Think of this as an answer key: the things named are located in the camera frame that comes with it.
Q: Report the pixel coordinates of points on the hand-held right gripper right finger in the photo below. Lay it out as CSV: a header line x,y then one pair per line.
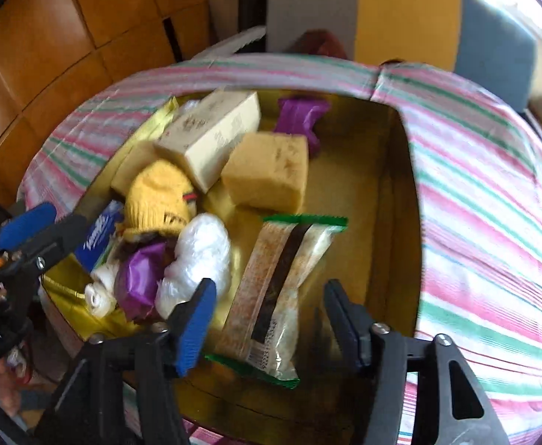
x,y
345,329

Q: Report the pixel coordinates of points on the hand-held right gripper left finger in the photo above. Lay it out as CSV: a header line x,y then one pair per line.
x,y
196,329

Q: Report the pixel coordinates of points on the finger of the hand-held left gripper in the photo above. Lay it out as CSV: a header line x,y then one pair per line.
x,y
25,225
67,236

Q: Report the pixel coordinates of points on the small white plastic wad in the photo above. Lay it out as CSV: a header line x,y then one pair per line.
x,y
100,294

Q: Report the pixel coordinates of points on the white plastic bag wad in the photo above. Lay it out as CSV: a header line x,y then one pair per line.
x,y
197,259

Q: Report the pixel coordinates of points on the purple snack packet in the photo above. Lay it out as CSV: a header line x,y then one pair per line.
x,y
141,278
301,118

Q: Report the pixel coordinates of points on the green-edged wafer packet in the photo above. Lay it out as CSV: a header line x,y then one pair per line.
x,y
271,287

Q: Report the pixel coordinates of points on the gold metal tin box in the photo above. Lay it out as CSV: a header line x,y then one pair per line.
x,y
368,194

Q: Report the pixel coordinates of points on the yellow snack packet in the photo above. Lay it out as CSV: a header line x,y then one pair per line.
x,y
160,118

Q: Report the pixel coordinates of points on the yellow sponge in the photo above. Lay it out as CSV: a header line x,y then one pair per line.
x,y
266,171

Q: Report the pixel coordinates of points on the cream cardboard box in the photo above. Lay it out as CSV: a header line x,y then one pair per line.
x,y
210,134

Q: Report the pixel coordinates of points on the striped tablecloth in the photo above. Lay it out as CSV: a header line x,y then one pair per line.
x,y
484,194

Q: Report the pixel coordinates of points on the dark red cloth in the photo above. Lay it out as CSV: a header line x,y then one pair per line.
x,y
319,44

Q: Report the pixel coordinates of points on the grey yellow blue chair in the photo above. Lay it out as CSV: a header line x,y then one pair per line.
x,y
400,14

